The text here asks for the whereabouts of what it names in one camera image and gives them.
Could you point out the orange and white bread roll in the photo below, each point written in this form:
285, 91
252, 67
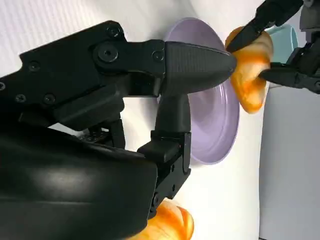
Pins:
250, 85
172, 225

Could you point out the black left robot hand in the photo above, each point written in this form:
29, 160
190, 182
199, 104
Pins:
305, 65

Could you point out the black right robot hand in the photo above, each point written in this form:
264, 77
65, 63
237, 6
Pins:
75, 125

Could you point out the pale green mug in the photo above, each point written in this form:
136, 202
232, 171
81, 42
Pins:
285, 37

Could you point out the lilac plate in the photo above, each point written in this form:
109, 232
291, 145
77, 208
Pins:
212, 120

